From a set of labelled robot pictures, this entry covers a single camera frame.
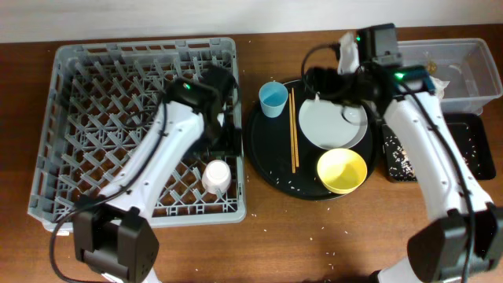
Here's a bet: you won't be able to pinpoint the clear plastic bin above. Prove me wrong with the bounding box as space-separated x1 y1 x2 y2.
398 38 502 115

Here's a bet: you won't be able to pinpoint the yellow bowl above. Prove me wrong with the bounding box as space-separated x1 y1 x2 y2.
316 149 369 195

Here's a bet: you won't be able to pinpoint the black rectangular tray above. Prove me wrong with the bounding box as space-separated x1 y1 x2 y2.
381 113 496 182

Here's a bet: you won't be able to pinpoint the food scraps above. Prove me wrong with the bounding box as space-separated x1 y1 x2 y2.
384 134 416 182

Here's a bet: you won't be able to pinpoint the left wooden chopstick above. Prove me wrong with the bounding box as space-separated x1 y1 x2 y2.
288 94 296 174

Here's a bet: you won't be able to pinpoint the wooden chopstick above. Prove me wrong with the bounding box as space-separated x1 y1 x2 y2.
288 94 296 174
290 88 299 169

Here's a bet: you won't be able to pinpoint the pink plastic cup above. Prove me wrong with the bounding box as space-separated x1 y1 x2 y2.
201 160 232 194

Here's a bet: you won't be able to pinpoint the grey round plate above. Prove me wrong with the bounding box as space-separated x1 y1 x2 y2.
298 99 369 150

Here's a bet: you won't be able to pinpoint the right wooden chopstick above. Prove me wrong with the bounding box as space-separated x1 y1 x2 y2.
290 88 299 169

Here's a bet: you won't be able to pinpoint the gold snack wrapper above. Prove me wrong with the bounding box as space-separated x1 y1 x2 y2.
426 61 437 75

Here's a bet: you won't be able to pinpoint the round black tray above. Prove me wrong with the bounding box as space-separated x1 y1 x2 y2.
244 79 379 200

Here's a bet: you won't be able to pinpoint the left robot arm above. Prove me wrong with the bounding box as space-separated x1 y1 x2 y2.
71 65 240 282

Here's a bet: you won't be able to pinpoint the white napkin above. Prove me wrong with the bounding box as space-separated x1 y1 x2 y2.
430 76 450 100

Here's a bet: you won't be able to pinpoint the grey dishwasher rack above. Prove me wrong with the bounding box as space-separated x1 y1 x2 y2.
28 37 246 231

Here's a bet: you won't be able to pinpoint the light blue plastic cup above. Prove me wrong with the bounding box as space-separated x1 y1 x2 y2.
259 82 288 118

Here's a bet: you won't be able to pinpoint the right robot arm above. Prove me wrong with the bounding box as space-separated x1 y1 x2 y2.
301 24 502 282

